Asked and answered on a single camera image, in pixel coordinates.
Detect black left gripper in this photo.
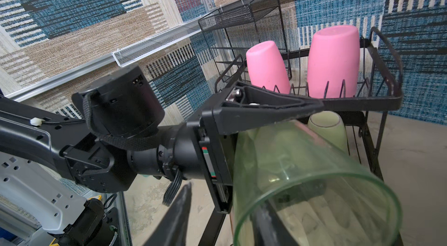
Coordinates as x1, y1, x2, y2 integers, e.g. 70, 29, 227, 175
186, 81, 324, 214

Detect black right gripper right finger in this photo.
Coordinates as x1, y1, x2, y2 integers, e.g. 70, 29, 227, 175
250, 204, 299, 246

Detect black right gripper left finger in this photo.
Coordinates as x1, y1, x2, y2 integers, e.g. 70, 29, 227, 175
144, 183, 192, 246

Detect pink plastic cup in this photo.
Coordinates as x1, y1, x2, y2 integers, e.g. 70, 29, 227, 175
307, 25, 360, 98
246, 41, 291, 94

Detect green glass cup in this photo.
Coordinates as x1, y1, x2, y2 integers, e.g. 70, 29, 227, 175
234, 120, 402, 246

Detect light green ceramic mug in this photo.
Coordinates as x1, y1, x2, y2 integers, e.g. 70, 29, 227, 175
307, 111, 349, 154

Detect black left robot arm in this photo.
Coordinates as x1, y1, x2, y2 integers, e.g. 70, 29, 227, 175
1, 65, 324, 246

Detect black two-tier dish rack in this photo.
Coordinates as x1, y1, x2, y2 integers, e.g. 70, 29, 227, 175
188, 48, 403, 246

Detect black mesh shelf unit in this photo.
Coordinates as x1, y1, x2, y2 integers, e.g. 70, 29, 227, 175
198, 0, 292, 83

